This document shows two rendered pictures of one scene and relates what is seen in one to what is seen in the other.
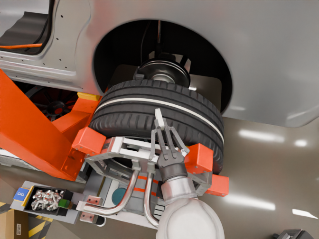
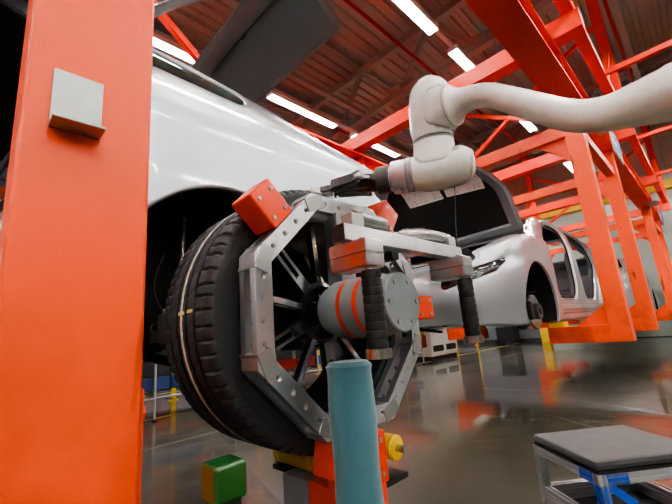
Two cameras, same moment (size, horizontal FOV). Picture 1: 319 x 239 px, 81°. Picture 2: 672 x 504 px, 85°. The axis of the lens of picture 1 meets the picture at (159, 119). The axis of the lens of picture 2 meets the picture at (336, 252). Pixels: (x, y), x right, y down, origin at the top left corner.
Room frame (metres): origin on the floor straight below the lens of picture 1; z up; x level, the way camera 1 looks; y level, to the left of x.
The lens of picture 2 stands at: (-0.23, 0.82, 0.79)
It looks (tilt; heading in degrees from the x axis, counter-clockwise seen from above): 12 degrees up; 303
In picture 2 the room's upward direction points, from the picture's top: 5 degrees counter-clockwise
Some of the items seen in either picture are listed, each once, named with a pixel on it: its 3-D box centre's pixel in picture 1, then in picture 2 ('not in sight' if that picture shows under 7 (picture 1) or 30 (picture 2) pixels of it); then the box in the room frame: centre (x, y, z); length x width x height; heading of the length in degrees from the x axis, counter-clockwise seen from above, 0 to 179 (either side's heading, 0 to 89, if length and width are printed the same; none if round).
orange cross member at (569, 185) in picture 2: not in sight; (512, 210); (0.46, -5.69, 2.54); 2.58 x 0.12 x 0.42; 168
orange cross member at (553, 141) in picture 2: not in sight; (454, 184); (0.86, -3.80, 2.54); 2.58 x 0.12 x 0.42; 168
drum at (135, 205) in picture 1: (144, 188); (366, 306); (0.19, 0.07, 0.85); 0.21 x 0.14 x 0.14; 168
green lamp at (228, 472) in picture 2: (63, 203); (223, 479); (0.15, 0.51, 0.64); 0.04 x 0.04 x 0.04; 78
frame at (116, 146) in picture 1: (148, 172); (344, 309); (0.26, 0.05, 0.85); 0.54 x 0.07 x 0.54; 78
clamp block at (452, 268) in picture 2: not in sight; (450, 268); (0.02, -0.07, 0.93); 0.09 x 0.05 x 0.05; 168
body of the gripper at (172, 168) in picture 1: (171, 164); (374, 181); (0.18, -0.04, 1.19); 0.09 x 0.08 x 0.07; 13
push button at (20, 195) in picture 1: (22, 194); not in sight; (0.23, 0.87, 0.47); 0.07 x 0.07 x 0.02; 78
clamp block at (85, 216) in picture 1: (92, 209); (356, 256); (0.09, 0.26, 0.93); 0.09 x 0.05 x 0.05; 168
